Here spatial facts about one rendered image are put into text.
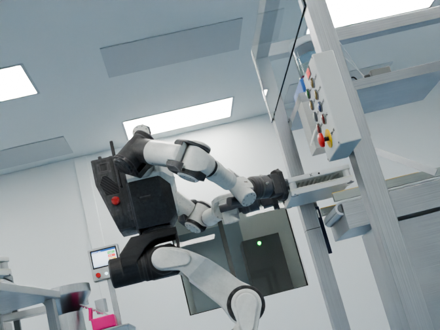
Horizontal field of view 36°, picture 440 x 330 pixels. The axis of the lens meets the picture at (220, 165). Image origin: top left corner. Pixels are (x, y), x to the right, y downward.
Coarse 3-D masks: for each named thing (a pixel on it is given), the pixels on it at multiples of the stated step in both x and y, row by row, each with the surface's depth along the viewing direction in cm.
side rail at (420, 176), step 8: (408, 176) 254; (416, 176) 254; (424, 176) 254; (432, 176) 254; (392, 184) 253; (400, 184) 253; (336, 192) 252; (344, 192) 252; (352, 192) 252; (336, 200) 251
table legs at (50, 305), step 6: (48, 300) 309; (54, 300) 312; (48, 306) 308; (54, 306) 309; (48, 312) 308; (54, 312) 308; (48, 318) 307; (54, 318) 307; (48, 324) 307; (54, 324) 306
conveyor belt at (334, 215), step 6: (432, 180) 256; (408, 186) 255; (354, 198) 253; (360, 198) 253; (336, 210) 252; (330, 216) 263; (336, 216) 256; (324, 222) 275; (330, 222) 267; (336, 222) 265
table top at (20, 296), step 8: (0, 288) 254; (8, 288) 261; (16, 288) 268; (24, 288) 276; (32, 288) 284; (40, 288) 293; (0, 296) 266; (8, 296) 271; (16, 296) 276; (24, 296) 282; (32, 296) 287; (40, 296) 293; (48, 296) 300; (56, 296) 310; (0, 304) 287; (8, 304) 293; (16, 304) 300; (24, 304) 306; (32, 304) 313; (0, 312) 311
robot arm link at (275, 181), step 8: (264, 176) 252; (272, 176) 255; (280, 176) 257; (264, 184) 249; (272, 184) 253; (280, 184) 256; (264, 192) 249; (272, 192) 254; (280, 192) 254; (288, 192) 256; (280, 200) 257
